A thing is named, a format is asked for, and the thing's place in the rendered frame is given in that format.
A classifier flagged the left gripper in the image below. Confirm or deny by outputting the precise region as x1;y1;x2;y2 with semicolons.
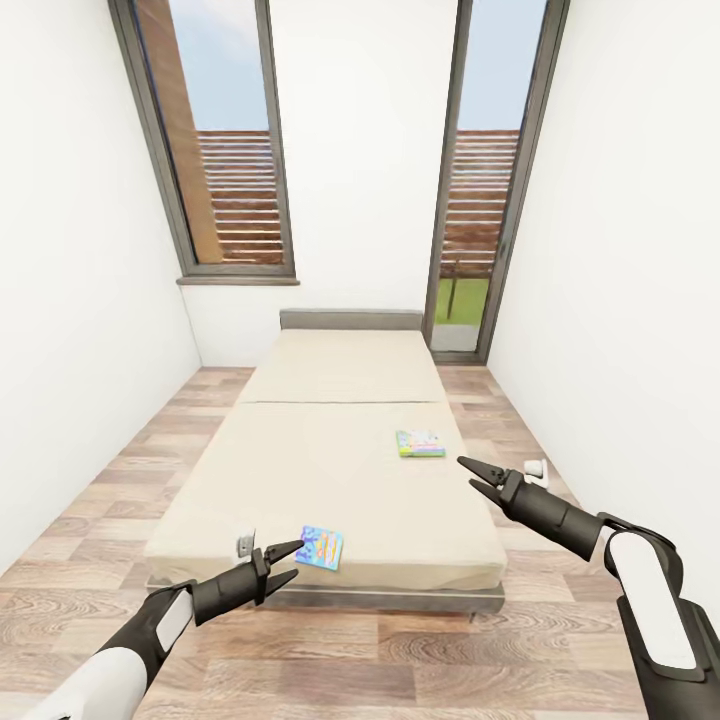
216;539;305;615

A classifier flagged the board game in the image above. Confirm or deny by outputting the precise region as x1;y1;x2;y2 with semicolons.
396;430;445;457
295;525;344;571

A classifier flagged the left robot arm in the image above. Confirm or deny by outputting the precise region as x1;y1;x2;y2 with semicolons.
20;525;305;720

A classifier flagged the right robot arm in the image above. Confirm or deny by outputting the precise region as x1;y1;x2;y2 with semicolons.
457;456;720;720

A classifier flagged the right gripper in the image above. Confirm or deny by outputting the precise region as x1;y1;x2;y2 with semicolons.
457;456;573;542

